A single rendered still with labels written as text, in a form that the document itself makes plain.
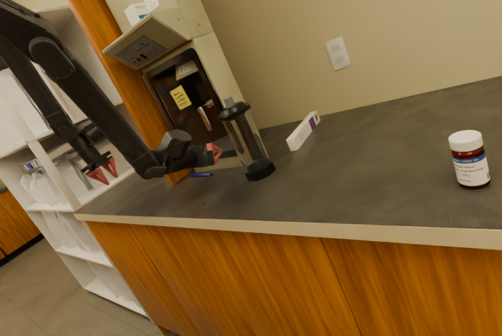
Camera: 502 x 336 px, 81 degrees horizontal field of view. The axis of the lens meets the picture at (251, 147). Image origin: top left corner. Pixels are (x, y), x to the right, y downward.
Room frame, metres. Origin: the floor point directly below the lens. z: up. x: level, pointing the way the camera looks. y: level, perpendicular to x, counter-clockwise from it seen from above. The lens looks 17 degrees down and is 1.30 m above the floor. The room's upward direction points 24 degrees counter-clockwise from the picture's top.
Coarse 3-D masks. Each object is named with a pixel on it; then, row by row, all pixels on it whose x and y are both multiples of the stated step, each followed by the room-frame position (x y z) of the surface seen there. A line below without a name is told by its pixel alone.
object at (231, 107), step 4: (228, 96) 0.90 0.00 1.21; (224, 100) 0.89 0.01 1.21; (228, 100) 0.89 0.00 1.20; (232, 100) 0.90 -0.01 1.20; (228, 104) 0.89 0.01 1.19; (232, 104) 0.89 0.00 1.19; (236, 104) 0.90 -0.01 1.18; (240, 104) 0.88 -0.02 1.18; (244, 104) 0.89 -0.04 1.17; (224, 108) 0.92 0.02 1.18; (228, 108) 0.88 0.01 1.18; (232, 108) 0.86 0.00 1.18; (236, 108) 0.86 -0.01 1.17; (240, 108) 0.86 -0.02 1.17; (220, 112) 0.89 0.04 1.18; (224, 112) 0.87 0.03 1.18; (228, 112) 0.86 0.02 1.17; (232, 112) 0.86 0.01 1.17; (220, 116) 0.88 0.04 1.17
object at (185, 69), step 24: (192, 48) 1.02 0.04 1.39; (168, 72) 1.12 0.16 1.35; (192, 72) 1.04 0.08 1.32; (168, 96) 1.16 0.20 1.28; (192, 96) 1.08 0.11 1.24; (216, 96) 1.01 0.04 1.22; (192, 120) 1.12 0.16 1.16; (216, 120) 1.04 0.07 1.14; (192, 144) 1.16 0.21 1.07; (216, 144) 1.08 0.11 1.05
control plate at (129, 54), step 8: (136, 40) 1.04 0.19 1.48; (144, 40) 1.03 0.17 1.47; (152, 40) 1.02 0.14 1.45; (128, 48) 1.08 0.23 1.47; (144, 48) 1.07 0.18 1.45; (152, 48) 1.06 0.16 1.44; (160, 48) 1.05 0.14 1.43; (120, 56) 1.13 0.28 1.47; (128, 56) 1.13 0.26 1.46; (136, 56) 1.12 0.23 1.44; (152, 56) 1.10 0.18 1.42; (136, 64) 1.17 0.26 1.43
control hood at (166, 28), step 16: (144, 16) 0.95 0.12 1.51; (160, 16) 0.95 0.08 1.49; (176, 16) 0.99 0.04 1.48; (128, 32) 1.01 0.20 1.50; (144, 32) 1.00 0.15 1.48; (160, 32) 0.98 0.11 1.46; (176, 32) 0.98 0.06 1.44; (112, 48) 1.10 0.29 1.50; (128, 64) 1.18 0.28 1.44; (144, 64) 1.16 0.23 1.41
